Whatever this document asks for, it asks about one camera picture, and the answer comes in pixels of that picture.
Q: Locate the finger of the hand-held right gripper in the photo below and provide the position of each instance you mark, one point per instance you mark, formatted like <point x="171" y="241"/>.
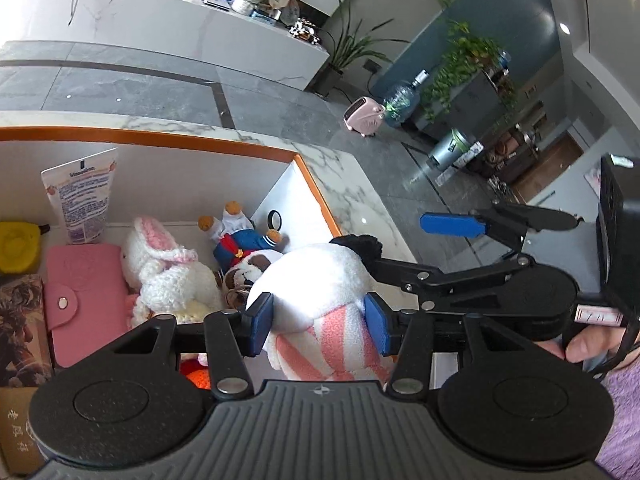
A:
<point x="450" y="225"/>
<point x="425" y="280"/>

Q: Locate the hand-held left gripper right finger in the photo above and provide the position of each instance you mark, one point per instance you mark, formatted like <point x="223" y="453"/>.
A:
<point x="377" y="327"/>

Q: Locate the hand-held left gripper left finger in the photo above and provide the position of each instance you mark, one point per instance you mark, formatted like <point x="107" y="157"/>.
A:
<point x="260" y="325"/>

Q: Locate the brown white dog plush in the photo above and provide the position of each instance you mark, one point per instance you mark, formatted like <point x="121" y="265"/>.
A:
<point x="247" y="270"/>

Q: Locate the white pink striped plush toy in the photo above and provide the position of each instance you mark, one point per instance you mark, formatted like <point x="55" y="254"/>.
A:
<point x="315" y="280"/>

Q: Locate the crochet orange fruit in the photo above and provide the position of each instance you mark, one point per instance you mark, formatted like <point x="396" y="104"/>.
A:
<point x="197" y="375"/>

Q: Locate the brown sailor bear toy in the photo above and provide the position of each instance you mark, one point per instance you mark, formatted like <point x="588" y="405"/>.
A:
<point x="240" y="242"/>

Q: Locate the white crochet rabbit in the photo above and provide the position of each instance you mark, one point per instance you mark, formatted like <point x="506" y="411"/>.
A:
<point x="165" y="275"/>

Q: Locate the white box with orange rim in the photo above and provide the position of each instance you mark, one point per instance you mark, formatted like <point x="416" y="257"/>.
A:
<point x="175" y="185"/>

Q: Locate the pink snap card holder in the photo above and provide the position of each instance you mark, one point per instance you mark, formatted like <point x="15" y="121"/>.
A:
<point x="85" y="305"/>

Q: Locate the white lotion tube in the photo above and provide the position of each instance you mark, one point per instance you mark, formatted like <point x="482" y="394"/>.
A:
<point x="80" y="195"/>

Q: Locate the brown gift box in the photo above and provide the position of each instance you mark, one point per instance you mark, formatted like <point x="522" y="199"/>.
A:
<point x="17" y="430"/>

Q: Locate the person's right forearm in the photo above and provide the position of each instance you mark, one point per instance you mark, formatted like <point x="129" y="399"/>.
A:
<point x="622" y="420"/>

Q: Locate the person's right hand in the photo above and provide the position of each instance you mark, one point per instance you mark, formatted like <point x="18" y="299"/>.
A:
<point x="590" y="347"/>

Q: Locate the silver green canister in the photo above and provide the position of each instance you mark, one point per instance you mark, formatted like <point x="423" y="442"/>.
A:
<point x="450" y="150"/>

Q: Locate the brown wooden cabinet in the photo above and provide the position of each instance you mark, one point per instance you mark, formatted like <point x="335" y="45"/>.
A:
<point x="530" y="160"/>

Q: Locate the blue water jug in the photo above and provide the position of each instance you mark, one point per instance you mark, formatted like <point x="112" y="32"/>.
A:
<point x="402" y="102"/>

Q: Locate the pink fan heater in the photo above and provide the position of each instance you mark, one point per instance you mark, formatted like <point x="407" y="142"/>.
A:
<point x="364" y="117"/>

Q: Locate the green climbing vine plant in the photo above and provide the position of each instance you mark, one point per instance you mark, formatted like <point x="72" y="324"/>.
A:
<point x="465" y="60"/>

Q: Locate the potted long-leaf plant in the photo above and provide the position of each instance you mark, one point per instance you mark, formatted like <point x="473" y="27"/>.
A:
<point x="350" y="55"/>

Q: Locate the round ceiling light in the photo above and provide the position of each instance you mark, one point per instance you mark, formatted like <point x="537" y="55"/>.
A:
<point x="564" y="27"/>

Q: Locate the black white cow figure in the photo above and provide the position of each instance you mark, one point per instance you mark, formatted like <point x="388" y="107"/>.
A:
<point x="304" y="30"/>

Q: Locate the white marble television cabinet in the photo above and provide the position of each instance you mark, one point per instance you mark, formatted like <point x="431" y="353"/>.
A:
<point x="175" y="30"/>

